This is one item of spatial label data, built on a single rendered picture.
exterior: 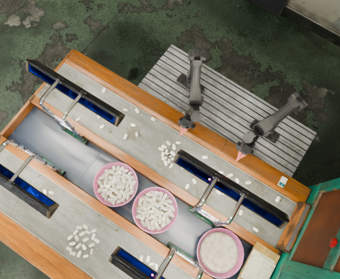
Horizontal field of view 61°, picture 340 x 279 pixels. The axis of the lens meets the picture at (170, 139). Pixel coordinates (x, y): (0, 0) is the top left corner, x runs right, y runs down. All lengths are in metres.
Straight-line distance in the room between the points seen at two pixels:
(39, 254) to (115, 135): 0.80
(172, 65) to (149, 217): 1.08
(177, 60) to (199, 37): 0.99
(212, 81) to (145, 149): 0.70
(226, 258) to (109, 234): 0.68
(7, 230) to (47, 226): 0.22
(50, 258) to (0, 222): 0.37
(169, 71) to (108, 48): 1.10
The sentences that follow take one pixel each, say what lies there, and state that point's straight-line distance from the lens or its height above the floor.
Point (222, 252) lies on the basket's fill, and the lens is 1.81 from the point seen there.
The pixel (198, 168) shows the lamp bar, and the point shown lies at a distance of 1.44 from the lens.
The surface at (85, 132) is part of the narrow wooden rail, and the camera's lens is 1.90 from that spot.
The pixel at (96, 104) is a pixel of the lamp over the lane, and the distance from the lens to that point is 1.57.
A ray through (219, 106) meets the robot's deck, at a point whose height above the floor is 0.67.
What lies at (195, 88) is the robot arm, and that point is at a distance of 1.66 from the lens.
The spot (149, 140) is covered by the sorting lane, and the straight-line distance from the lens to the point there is 1.85.
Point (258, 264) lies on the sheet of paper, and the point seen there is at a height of 0.78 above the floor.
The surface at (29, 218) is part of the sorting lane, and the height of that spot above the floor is 0.74.
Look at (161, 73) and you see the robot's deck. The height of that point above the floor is 0.67.
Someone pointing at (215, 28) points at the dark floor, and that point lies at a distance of 3.23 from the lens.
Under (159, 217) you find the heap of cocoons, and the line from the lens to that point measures 1.77.
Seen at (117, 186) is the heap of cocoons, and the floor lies 0.73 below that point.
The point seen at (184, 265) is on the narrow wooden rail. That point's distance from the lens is 1.76.
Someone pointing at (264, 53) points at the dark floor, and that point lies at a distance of 3.18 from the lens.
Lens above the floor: 2.51
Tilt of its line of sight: 73 degrees down
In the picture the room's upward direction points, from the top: 4 degrees clockwise
